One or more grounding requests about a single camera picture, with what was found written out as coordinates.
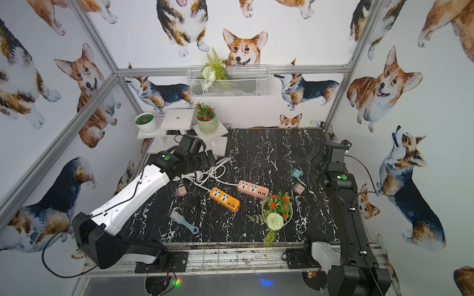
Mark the white wire basket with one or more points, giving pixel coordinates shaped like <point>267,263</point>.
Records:
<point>243,81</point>

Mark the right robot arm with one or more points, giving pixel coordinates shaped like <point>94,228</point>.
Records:
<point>354,270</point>

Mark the teal scrub brush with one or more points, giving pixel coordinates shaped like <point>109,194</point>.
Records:
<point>178,218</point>

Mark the green pot red flowers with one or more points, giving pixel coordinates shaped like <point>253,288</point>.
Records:
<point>206,118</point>

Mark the orange power strip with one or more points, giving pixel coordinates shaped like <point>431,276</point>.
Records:
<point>224,199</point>

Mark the teal charger plug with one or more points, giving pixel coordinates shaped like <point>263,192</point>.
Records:
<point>296,173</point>

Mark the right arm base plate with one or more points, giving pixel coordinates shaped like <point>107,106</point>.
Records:
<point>299,259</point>

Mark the white tiered display stand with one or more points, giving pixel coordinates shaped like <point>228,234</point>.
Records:
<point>182,120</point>

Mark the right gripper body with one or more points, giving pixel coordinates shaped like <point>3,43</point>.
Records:
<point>324,167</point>

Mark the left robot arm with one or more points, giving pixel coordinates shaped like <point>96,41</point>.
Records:
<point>97,234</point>

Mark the white pot green top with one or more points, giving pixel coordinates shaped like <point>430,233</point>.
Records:
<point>146,122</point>

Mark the pink power strip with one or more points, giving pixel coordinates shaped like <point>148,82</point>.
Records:
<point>253,190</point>

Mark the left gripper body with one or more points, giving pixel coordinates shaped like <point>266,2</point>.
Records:
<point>207,160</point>

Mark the pink charger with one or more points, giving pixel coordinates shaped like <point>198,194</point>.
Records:
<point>298,189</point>
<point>181,191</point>

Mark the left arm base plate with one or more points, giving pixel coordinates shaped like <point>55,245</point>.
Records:
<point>171,261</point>

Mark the fern and white flower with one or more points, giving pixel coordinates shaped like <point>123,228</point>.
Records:
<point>214,70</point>

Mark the flower bowl with white bloom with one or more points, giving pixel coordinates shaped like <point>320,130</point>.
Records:
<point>276,212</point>

